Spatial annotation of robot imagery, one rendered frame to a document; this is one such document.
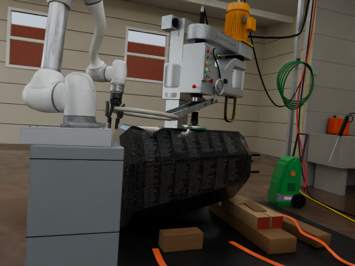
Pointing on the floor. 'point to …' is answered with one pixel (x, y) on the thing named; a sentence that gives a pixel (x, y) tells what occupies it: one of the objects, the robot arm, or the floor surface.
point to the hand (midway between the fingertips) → (113, 123)
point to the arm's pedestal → (74, 205)
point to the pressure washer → (288, 180)
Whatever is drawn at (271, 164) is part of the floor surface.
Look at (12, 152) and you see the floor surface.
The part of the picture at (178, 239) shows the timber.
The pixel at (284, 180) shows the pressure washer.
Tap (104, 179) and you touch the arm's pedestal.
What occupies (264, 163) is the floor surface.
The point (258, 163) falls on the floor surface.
